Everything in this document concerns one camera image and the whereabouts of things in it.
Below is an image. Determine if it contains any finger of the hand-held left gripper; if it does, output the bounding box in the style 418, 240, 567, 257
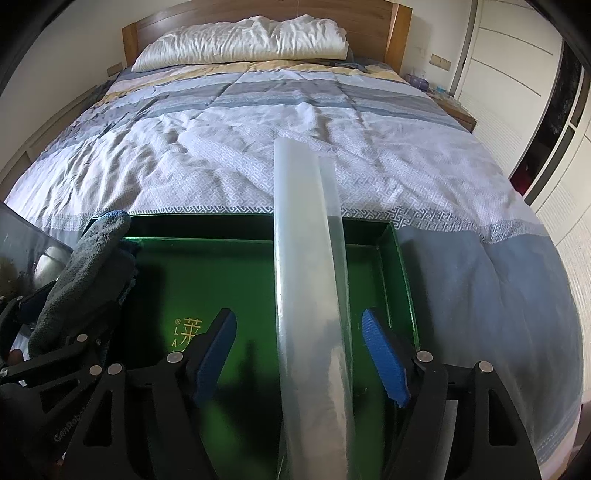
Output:
0, 281, 61, 335
0, 333, 105, 386

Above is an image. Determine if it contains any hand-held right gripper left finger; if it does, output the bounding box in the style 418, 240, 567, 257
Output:
59, 308, 238, 480

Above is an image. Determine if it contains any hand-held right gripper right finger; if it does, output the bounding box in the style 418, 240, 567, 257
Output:
361, 309, 541, 480

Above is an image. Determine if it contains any grey towel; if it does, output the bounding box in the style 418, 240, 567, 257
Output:
28, 210, 139, 358

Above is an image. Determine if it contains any green box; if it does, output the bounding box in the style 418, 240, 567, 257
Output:
88, 212, 421, 480

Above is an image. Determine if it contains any dark transparent plastic case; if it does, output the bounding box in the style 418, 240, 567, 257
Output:
0, 200, 75, 301

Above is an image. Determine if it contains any striped quilt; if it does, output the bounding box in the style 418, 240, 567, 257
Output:
0, 60, 587, 480

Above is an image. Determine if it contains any wooden nightstand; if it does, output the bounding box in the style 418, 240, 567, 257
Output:
402, 69, 478, 134

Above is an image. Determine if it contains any white wardrobe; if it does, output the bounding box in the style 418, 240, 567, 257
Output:
455, 0, 591, 287

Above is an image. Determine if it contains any white pillow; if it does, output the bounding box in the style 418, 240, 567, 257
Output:
131, 14, 349, 73

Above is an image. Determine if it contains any wooden bed headboard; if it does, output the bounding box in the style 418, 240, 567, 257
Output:
121, 0, 413, 77

